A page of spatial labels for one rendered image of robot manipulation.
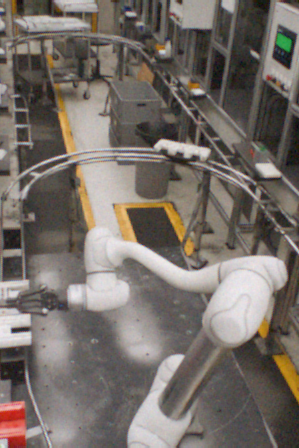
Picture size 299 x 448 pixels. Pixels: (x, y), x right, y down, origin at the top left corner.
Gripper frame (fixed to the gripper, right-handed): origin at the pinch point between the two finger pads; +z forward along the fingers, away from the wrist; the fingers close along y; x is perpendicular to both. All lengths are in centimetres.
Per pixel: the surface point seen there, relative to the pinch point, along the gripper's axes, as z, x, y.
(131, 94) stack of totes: -121, -410, -61
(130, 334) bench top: -50, -31, -47
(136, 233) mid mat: -93, -220, -113
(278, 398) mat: -140, -44, -114
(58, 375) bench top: -18, -12, -47
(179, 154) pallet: -113, -190, -31
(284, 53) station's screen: -160, -161, 43
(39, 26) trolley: -35, -532, -24
